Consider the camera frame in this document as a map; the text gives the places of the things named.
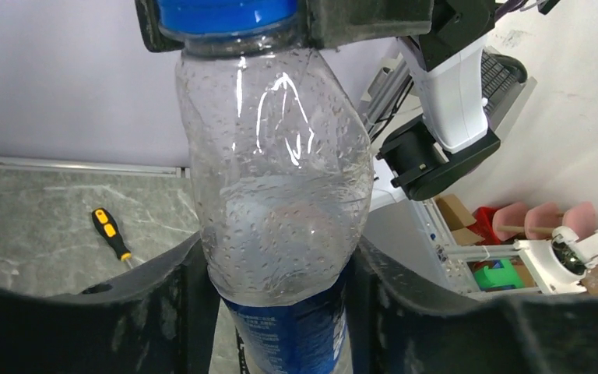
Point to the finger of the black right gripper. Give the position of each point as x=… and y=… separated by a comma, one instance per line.
x=333, y=23
x=148, y=15

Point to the black yellow screwdriver on table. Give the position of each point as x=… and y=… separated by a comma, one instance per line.
x=108, y=229

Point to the black keyboard on tray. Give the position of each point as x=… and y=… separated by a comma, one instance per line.
x=499, y=74

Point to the blue cap bottle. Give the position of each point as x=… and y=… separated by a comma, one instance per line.
x=281, y=171

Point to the green block in background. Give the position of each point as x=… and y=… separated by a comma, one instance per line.
x=498, y=274

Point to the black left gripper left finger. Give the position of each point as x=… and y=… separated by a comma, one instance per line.
x=157, y=318

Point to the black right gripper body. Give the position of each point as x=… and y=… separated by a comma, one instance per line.
x=455, y=25

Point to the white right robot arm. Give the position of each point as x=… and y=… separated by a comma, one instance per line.
x=429, y=154

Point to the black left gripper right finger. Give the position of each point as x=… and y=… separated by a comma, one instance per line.
x=400, y=322

